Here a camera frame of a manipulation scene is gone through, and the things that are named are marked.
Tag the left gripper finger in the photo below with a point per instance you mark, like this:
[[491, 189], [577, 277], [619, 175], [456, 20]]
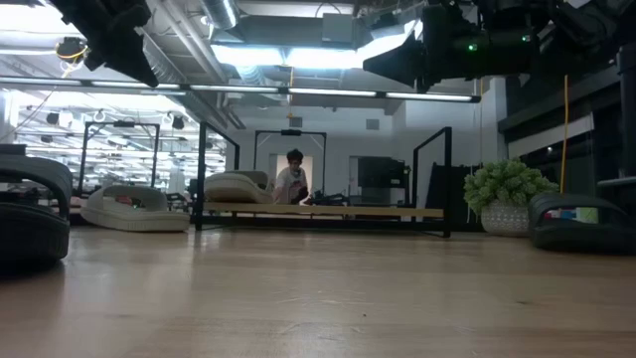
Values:
[[129, 54]]

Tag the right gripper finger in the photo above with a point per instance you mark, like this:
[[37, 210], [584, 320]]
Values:
[[402, 62]]

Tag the white slide sandal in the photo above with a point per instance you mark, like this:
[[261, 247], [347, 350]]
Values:
[[134, 219], [233, 191]]

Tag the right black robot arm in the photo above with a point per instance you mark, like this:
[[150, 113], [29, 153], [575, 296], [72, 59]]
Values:
[[586, 25]]

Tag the grey ceiling box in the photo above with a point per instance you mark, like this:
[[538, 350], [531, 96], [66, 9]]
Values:
[[338, 27]]

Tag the black cabinet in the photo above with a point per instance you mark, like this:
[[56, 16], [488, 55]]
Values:
[[380, 174]]

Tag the black bar with light strips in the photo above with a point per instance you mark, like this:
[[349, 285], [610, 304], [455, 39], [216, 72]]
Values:
[[238, 89]]

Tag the green plant in white pot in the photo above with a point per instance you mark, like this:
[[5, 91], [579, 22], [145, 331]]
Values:
[[504, 189]]

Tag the black monitor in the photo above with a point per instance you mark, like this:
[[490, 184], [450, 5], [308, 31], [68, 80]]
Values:
[[12, 149]]

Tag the person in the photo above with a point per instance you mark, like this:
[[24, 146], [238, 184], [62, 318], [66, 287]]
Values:
[[290, 181]]

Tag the red box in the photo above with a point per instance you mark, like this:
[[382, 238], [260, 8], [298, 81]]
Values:
[[550, 215]]

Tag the blue and white box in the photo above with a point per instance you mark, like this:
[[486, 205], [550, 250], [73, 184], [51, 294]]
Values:
[[567, 215]]

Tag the white and green wipes container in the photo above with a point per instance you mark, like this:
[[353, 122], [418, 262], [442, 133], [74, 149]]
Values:
[[588, 215]]

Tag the silver ventilation duct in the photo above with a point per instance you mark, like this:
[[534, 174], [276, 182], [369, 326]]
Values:
[[221, 12]]

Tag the background black rig frame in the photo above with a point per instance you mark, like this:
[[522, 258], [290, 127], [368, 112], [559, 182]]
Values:
[[290, 132], [84, 159]]

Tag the black frame post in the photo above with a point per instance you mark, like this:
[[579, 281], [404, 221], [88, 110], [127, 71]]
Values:
[[627, 109]]

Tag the wooden shelf with black frame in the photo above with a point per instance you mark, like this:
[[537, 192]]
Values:
[[348, 212]]

